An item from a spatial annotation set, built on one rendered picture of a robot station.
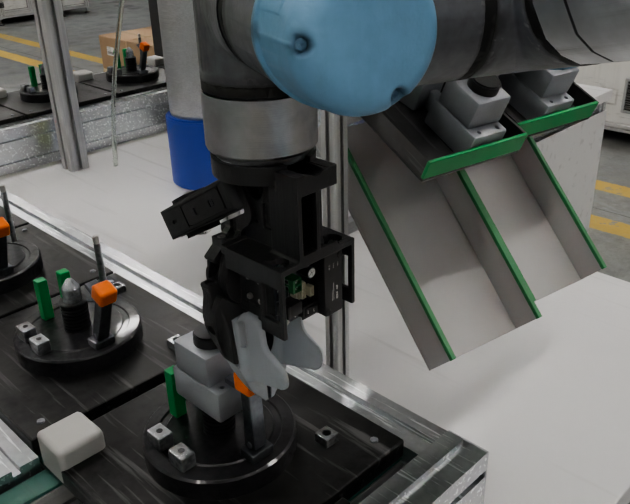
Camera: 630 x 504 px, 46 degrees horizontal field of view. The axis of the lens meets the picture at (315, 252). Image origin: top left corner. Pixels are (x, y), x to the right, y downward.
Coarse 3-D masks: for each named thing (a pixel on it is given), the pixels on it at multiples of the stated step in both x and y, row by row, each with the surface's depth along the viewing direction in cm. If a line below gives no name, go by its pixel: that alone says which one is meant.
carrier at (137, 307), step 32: (96, 256) 86; (64, 288) 81; (128, 288) 96; (0, 320) 89; (32, 320) 85; (64, 320) 82; (128, 320) 85; (160, 320) 88; (192, 320) 88; (0, 352) 83; (32, 352) 79; (64, 352) 80; (96, 352) 79; (128, 352) 82; (160, 352) 82; (0, 384) 78; (32, 384) 78; (64, 384) 77; (96, 384) 77; (128, 384) 77; (0, 416) 75; (32, 416) 73; (64, 416) 73; (96, 416) 74; (32, 448) 70
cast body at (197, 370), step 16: (192, 336) 64; (208, 336) 62; (176, 352) 64; (192, 352) 62; (208, 352) 62; (176, 368) 65; (192, 368) 63; (208, 368) 61; (224, 368) 63; (176, 384) 66; (192, 384) 64; (208, 384) 62; (224, 384) 63; (192, 400) 65; (208, 400) 63; (224, 400) 62; (240, 400) 64; (224, 416) 63
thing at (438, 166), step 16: (384, 112) 69; (400, 112) 73; (416, 112) 74; (384, 128) 69; (400, 128) 68; (416, 128) 72; (512, 128) 73; (400, 144) 68; (416, 144) 70; (432, 144) 71; (496, 144) 70; (512, 144) 72; (416, 160) 67; (432, 160) 66; (448, 160) 67; (464, 160) 69; (480, 160) 71; (416, 176) 68; (432, 176) 68
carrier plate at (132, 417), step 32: (160, 384) 77; (128, 416) 73; (320, 416) 72; (352, 416) 72; (128, 448) 68; (320, 448) 68; (352, 448) 68; (384, 448) 67; (64, 480) 66; (96, 480) 65; (128, 480) 65; (288, 480) 64; (320, 480) 64; (352, 480) 64
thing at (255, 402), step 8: (232, 376) 63; (232, 384) 62; (240, 384) 60; (248, 392) 60; (248, 400) 61; (256, 400) 61; (248, 408) 61; (256, 408) 62; (248, 416) 62; (256, 416) 62; (248, 424) 62; (256, 424) 62; (264, 424) 63; (248, 432) 63; (256, 432) 63; (264, 432) 63; (248, 440) 63; (256, 440) 63; (264, 440) 64; (256, 448) 63
